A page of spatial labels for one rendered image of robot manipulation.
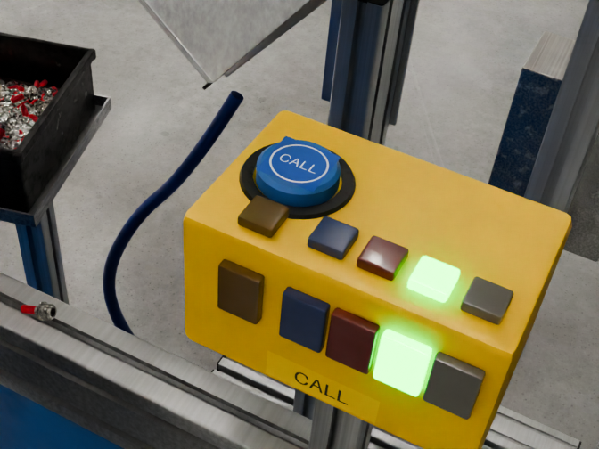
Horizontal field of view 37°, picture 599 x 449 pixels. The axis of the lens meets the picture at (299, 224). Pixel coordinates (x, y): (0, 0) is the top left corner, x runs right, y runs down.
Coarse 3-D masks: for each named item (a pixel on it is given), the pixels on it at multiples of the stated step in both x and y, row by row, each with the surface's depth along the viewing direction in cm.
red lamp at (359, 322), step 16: (336, 320) 39; (352, 320) 38; (336, 336) 39; (352, 336) 39; (368, 336) 38; (336, 352) 40; (352, 352) 40; (368, 352) 39; (352, 368) 40; (368, 368) 40
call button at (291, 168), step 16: (288, 144) 43; (304, 144) 43; (272, 160) 42; (288, 160) 42; (304, 160) 42; (320, 160) 42; (336, 160) 42; (256, 176) 42; (272, 176) 41; (288, 176) 41; (304, 176) 41; (320, 176) 41; (336, 176) 42; (272, 192) 41; (288, 192) 41; (304, 192) 41; (320, 192) 41
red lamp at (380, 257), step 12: (372, 240) 39; (384, 240) 39; (372, 252) 39; (384, 252) 39; (396, 252) 39; (360, 264) 38; (372, 264) 38; (384, 264) 38; (396, 264) 38; (384, 276) 38
